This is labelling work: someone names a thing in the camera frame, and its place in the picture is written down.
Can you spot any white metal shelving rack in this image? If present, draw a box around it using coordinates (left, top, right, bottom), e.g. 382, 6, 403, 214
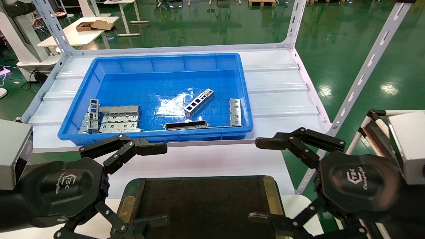
21, 0, 415, 195

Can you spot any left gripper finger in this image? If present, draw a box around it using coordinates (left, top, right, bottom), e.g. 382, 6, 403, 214
79, 133, 168, 175
54, 201, 170, 239

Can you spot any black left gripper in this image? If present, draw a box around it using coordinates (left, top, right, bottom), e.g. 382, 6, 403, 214
0, 157, 110, 230

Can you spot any white power strip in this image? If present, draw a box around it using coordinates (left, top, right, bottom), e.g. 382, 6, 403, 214
0, 66, 15, 85

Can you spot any white desk with metal legs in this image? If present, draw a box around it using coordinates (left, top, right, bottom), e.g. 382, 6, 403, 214
103, 0, 150, 37

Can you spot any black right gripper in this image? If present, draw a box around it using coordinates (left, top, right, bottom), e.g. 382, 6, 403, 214
248, 127, 425, 239

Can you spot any silver slotted metal plate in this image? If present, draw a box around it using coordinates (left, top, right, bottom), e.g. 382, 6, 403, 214
101, 114, 139, 123
99, 122, 141, 133

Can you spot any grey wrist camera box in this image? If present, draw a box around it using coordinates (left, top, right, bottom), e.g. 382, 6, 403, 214
0, 119, 33, 191
388, 111, 425, 185

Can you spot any white frame with black strap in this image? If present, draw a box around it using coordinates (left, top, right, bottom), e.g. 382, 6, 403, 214
345, 108, 425, 160

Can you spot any white table under cardboard box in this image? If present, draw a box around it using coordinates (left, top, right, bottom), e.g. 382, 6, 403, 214
37, 16, 119, 50

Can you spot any open cardboard box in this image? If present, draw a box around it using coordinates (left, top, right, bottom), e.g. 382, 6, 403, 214
75, 20, 115, 32

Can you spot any blue plastic bin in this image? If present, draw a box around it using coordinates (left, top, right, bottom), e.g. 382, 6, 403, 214
57, 52, 254, 146

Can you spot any small silver metal bracket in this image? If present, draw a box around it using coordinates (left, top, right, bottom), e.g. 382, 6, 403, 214
78, 113, 90, 134

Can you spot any black coiled floor cable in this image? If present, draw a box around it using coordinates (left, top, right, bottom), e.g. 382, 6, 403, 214
21, 68, 48, 91

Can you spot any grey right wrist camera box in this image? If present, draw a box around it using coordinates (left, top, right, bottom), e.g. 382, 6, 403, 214
388, 111, 425, 185

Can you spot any grey part with square holes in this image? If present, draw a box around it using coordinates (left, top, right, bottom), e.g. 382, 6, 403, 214
88, 99, 100, 130

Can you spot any black container tray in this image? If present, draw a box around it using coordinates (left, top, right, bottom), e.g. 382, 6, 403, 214
110, 175, 288, 239

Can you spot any silver bracket with black slot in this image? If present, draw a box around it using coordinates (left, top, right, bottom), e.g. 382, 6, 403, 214
165, 120, 210, 131

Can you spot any silver part with square holes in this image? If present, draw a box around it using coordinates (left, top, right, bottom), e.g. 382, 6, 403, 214
185, 88, 214, 118

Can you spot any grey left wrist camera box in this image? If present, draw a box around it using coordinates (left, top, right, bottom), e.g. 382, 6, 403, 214
0, 119, 33, 191

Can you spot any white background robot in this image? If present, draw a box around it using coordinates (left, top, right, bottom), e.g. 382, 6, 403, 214
0, 0, 62, 72

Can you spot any short silver slotted bracket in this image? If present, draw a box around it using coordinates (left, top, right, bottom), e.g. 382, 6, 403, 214
229, 98, 242, 127

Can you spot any long grey metal bar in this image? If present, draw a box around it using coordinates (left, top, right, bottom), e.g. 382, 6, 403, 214
99, 105, 140, 115

